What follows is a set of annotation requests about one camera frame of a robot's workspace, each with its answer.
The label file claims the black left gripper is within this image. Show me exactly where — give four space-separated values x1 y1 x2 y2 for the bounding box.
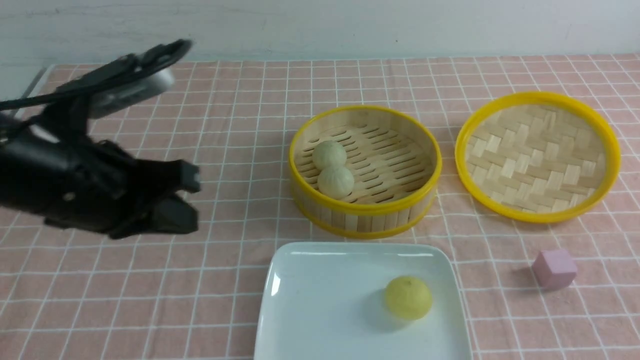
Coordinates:
1 128 201 240

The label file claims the white steamed bun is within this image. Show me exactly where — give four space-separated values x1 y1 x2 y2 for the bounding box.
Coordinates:
311 140 347 171
317 165 355 199

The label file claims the white steamed bun front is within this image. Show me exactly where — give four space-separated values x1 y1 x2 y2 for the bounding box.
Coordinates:
317 165 355 199

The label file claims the yellow steamed bun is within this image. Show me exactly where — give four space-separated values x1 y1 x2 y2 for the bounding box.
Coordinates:
383 275 434 321

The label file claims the white square plate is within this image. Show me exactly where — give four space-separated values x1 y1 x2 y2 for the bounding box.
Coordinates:
253 242 473 360

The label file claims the bamboo steamer basket yellow rim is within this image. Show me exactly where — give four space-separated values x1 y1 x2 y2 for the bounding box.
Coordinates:
288 105 442 239

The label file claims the woven bamboo steamer lid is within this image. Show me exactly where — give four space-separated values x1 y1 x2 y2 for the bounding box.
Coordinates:
454 91 622 224

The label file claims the pink cube block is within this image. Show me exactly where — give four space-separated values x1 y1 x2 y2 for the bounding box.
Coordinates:
531 248 578 291

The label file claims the pink checkered tablecloth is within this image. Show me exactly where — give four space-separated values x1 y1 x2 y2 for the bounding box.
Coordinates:
0 54 639 360

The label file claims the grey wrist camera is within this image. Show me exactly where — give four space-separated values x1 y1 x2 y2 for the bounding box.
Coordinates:
55 52 177 120

